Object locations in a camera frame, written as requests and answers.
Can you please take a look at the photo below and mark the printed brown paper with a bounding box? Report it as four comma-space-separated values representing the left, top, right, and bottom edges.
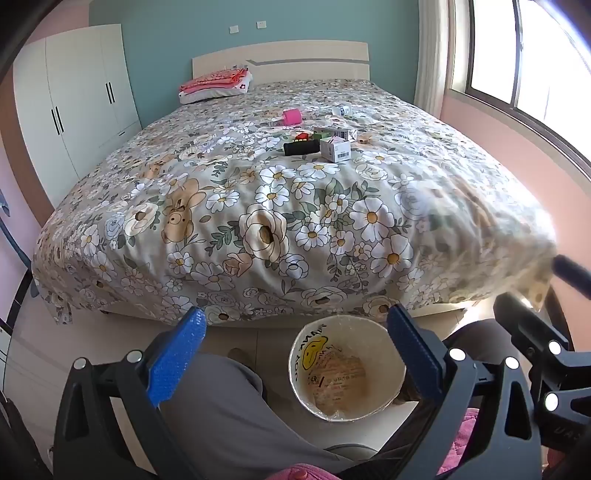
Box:
307, 344, 370, 416

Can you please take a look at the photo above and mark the white barcode box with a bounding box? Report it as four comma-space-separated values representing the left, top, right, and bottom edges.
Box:
320, 137, 352, 162

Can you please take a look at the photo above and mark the smiley print plastic bag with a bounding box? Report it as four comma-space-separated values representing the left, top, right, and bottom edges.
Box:
291, 318, 404, 418

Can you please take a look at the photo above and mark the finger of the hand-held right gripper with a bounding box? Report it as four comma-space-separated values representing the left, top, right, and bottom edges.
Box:
553, 255, 591, 294
493, 294, 575, 398

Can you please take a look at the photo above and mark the pink folded blanket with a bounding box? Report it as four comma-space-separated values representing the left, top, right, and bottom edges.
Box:
179, 68, 252, 92

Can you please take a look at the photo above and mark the pink garment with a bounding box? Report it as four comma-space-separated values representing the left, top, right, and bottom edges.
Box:
272, 406, 481, 480

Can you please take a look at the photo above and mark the window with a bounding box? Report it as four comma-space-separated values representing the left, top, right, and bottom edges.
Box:
450, 0, 591, 158

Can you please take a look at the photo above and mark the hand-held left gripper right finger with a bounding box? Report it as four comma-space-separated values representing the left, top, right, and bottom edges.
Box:
339, 304, 542, 480

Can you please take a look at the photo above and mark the beige bed headboard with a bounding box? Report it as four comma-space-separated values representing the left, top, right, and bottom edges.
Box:
191, 41, 371, 84

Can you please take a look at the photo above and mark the white wardrobe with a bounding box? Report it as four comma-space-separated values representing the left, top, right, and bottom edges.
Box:
13, 24, 143, 208

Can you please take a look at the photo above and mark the white pillow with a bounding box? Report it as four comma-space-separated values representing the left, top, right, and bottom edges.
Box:
179, 76, 254, 105

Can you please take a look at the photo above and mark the white curtain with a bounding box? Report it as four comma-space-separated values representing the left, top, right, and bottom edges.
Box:
414, 0, 472, 123

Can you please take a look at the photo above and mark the person's left leg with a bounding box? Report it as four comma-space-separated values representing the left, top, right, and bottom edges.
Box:
161, 353, 356, 480

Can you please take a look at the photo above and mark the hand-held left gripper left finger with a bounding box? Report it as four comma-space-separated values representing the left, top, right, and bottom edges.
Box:
52, 306, 208, 480

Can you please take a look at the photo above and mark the bed with floral sheet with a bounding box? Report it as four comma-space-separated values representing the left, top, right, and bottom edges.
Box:
31, 79, 559, 326

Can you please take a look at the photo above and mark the white round waste bin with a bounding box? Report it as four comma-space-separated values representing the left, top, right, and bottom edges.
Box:
288, 315, 407, 423

